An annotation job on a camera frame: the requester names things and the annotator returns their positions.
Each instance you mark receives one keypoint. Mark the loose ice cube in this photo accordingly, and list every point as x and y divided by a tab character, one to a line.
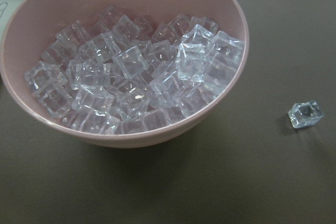
305	114

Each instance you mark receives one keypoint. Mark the clear ice cubes pile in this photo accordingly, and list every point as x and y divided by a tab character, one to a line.
122	75

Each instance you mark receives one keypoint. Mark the cream rabbit tray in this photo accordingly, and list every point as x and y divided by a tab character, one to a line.
8	9

